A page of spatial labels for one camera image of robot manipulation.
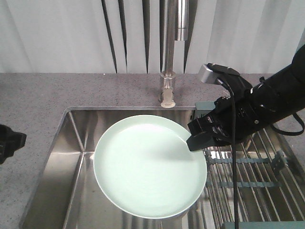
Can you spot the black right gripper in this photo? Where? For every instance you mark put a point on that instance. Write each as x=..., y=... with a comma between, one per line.
x=231, y=121

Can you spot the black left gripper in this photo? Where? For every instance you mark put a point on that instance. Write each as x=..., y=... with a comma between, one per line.
x=10, y=142

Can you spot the pale green round plate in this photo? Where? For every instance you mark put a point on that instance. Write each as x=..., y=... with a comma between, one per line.
x=143, y=166

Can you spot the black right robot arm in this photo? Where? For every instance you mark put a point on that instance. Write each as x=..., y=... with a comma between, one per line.
x=280, y=95

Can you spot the metal roll-up drying rack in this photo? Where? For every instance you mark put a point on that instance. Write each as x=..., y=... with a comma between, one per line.
x=271, y=185

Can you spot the stainless steel sink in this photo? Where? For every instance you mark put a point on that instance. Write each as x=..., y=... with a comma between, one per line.
x=68, y=196

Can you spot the white pleated curtain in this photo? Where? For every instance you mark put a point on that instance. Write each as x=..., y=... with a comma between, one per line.
x=128, y=36

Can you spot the steel kitchen faucet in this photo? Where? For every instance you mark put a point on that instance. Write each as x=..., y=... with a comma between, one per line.
x=177, y=24

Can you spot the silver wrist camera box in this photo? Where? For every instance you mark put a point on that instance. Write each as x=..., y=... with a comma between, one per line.
x=211, y=74

